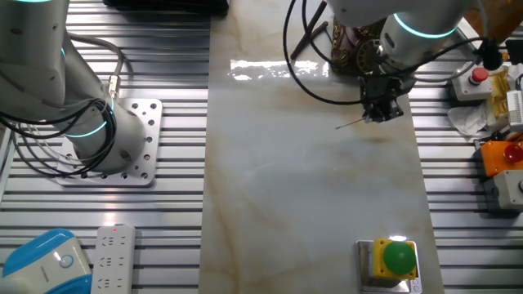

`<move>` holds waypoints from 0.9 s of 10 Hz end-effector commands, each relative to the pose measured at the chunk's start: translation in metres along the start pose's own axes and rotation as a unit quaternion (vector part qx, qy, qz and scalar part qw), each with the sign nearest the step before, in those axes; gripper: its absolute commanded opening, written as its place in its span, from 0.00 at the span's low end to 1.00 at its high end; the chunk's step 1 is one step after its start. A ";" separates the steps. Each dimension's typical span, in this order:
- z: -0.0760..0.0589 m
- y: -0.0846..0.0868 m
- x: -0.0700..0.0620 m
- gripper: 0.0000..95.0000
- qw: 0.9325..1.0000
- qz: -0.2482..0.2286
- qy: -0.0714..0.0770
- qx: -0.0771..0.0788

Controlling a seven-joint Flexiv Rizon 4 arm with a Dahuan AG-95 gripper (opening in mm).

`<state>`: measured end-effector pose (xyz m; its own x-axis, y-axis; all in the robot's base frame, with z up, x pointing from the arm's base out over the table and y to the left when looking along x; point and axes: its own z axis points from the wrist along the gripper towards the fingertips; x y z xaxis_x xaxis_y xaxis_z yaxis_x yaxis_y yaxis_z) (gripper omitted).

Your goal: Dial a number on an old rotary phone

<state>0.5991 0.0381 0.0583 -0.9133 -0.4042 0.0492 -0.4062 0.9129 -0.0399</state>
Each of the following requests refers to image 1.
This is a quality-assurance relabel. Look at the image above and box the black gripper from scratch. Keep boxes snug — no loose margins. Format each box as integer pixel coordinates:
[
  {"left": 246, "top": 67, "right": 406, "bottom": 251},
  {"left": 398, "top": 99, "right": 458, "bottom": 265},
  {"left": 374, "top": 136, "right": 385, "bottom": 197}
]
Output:
[{"left": 359, "top": 75, "right": 416, "bottom": 123}]

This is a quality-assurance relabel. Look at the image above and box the brown gold rotary phone base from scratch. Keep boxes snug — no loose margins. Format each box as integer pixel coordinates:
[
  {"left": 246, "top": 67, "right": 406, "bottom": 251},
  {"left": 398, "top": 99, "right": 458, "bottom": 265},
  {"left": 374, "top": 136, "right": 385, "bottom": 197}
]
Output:
[{"left": 329, "top": 16, "right": 387, "bottom": 77}]

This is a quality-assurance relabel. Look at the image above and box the white box red button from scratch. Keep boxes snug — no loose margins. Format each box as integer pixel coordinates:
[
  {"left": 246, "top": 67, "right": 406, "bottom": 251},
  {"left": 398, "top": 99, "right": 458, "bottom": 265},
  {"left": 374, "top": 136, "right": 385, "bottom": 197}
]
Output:
[{"left": 451, "top": 67, "right": 494, "bottom": 102}]

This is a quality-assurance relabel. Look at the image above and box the white crumpled tissue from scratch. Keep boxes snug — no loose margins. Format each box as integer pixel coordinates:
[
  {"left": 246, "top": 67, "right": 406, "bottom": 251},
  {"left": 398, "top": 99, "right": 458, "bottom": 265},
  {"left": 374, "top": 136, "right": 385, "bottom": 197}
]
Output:
[{"left": 447, "top": 100, "right": 512, "bottom": 136}]

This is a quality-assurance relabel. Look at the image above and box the yellow plastic bag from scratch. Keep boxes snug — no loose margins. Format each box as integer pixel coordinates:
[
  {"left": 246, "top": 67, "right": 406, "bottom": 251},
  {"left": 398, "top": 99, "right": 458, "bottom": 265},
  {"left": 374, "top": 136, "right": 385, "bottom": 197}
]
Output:
[{"left": 489, "top": 65, "right": 512, "bottom": 122}]

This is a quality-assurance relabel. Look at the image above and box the orange emergency stop box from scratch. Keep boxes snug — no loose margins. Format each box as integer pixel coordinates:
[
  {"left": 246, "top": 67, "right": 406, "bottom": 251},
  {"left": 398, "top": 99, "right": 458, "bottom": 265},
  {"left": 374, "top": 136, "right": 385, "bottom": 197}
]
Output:
[{"left": 480, "top": 140, "right": 523, "bottom": 179}]

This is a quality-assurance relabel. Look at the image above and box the black foam microphone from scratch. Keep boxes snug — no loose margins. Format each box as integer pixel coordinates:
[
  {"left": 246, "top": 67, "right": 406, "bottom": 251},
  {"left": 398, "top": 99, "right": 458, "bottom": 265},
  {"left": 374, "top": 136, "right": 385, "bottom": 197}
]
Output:
[{"left": 476, "top": 37, "right": 504, "bottom": 71}]

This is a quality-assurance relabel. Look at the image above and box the green button yellow box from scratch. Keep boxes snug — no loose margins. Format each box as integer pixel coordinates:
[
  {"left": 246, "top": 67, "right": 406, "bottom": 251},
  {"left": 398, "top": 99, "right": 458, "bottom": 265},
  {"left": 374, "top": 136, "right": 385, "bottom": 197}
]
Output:
[{"left": 370, "top": 238, "right": 418, "bottom": 281}]

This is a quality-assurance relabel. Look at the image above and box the grey box red button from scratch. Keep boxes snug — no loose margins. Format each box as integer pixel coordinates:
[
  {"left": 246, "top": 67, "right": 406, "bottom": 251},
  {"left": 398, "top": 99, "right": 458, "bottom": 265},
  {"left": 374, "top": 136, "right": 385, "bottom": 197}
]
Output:
[{"left": 484, "top": 170, "right": 523, "bottom": 213}]

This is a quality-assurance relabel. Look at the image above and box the orange brown bag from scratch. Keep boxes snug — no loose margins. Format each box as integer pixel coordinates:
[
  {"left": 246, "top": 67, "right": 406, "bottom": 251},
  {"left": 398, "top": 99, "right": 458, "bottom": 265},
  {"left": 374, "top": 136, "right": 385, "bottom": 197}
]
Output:
[{"left": 463, "top": 0, "right": 523, "bottom": 44}]

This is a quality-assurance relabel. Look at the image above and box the silver robot mounting plate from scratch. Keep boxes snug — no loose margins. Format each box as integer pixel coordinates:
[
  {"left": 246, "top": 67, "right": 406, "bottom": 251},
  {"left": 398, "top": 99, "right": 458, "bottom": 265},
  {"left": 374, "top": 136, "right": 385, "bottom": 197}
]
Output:
[{"left": 55, "top": 97, "right": 163, "bottom": 188}]

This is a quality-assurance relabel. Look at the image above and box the white power strip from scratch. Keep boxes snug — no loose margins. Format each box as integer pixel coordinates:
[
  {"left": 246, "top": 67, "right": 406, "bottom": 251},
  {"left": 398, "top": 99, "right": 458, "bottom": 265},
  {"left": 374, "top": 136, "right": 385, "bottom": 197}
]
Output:
[{"left": 90, "top": 224, "right": 136, "bottom": 294}]

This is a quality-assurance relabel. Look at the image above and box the blue white round device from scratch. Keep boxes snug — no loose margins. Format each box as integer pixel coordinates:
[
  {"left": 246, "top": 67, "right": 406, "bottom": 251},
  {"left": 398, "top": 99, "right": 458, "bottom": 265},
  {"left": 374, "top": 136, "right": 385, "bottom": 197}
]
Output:
[{"left": 0, "top": 228, "right": 93, "bottom": 294}]

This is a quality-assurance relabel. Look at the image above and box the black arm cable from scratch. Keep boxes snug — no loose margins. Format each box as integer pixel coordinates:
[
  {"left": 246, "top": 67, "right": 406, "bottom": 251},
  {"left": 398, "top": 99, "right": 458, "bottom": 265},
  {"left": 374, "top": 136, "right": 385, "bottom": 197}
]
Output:
[{"left": 282, "top": 0, "right": 487, "bottom": 106}]

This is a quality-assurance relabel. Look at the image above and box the ribbed silver camera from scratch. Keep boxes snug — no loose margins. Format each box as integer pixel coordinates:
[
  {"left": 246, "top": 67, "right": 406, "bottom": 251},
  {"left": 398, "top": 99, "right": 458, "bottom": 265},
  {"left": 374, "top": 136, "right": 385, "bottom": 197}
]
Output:
[{"left": 506, "top": 89, "right": 523, "bottom": 132}]

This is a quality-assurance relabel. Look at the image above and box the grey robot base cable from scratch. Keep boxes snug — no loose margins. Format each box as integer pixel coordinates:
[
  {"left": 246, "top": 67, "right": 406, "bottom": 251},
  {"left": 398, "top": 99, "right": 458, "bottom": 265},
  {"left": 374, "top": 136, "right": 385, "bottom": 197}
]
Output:
[{"left": 71, "top": 34, "right": 126, "bottom": 101}]

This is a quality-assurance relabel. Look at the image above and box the black base cable bundle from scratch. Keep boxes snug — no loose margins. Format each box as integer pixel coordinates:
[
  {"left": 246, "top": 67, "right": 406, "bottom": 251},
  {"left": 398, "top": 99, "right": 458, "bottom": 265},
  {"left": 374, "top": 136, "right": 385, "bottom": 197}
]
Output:
[{"left": 0, "top": 101, "right": 118, "bottom": 179}]

